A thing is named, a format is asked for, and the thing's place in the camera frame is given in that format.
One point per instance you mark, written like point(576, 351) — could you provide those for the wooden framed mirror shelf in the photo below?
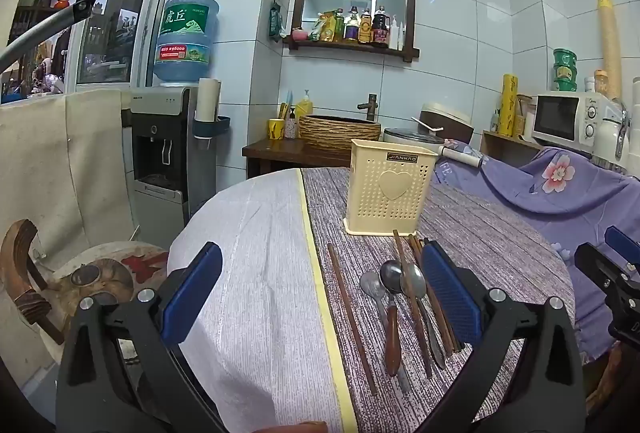
point(350, 50)

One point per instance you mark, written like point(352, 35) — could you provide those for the toothbrushes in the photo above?
point(285, 108)

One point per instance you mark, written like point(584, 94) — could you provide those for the brown white rice cooker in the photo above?
point(447, 120)

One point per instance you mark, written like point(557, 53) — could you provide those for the white tablecloth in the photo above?
point(250, 263)

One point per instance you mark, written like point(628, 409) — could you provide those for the purple striped tablecloth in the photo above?
point(500, 238)

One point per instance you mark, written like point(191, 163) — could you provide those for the dark wooden counter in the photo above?
point(285, 155)

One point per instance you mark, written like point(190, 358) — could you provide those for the dark soy sauce bottle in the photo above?
point(381, 30)

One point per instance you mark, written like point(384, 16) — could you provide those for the blue water bottle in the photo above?
point(185, 38)

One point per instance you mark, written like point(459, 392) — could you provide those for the yellow tape strip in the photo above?
point(320, 273)

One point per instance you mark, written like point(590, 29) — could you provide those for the yellow roll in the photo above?
point(508, 105)

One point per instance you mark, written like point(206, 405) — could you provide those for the purple floral cloth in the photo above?
point(550, 193)

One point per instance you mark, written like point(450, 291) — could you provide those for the wooden chair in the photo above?
point(22, 258)

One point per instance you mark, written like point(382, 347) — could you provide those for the small metal spoon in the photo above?
point(371, 285)

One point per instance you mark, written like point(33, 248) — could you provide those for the yellow green seasoning packet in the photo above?
point(322, 28)

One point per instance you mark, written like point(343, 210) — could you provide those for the blue cup holder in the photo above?
point(212, 128)

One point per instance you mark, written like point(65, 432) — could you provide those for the woven pattern wash basin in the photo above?
point(337, 133)

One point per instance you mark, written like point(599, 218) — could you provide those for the rolled bamboo mat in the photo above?
point(609, 43)

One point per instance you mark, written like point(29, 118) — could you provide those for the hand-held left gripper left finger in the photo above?
point(192, 298)

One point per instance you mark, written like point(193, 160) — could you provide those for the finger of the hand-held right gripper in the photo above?
point(597, 265)
point(622, 240)

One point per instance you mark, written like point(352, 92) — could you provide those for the orange patterned cup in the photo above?
point(600, 83)

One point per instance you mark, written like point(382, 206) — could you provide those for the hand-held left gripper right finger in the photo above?
point(450, 293)

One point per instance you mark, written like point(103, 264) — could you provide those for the yellow soap bottle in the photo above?
point(304, 107)

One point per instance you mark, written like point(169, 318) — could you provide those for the grey water dispenser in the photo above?
point(160, 148)

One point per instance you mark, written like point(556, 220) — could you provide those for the white microwave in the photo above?
point(560, 118)

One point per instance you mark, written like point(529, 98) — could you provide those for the white kettle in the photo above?
point(607, 138)

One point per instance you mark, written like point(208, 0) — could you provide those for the purple label bottle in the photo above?
point(352, 28)

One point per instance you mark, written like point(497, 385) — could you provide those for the green hanging packet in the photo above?
point(276, 20)

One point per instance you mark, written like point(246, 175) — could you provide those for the window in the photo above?
point(115, 43)

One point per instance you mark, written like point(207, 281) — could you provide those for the bamboo style faucet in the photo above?
point(371, 108)

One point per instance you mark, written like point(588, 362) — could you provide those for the beige cloth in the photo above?
point(65, 163)

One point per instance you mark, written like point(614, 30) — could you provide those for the large metal spoon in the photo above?
point(414, 280)

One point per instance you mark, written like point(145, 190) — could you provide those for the amber sauce bottle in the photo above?
point(365, 30)

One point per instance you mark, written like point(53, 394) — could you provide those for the yellow cup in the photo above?
point(276, 129)

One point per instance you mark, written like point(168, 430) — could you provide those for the white pan with lid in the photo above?
point(410, 137)

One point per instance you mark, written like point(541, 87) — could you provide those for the beige plastic utensil holder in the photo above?
point(392, 188)

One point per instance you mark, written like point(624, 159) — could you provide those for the wooden shelf box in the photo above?
point(505, 145)

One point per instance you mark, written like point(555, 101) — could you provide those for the white lint roller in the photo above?
point(462, 156)

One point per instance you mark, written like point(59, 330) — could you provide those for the white squeeze bottle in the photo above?
point(397, 35)

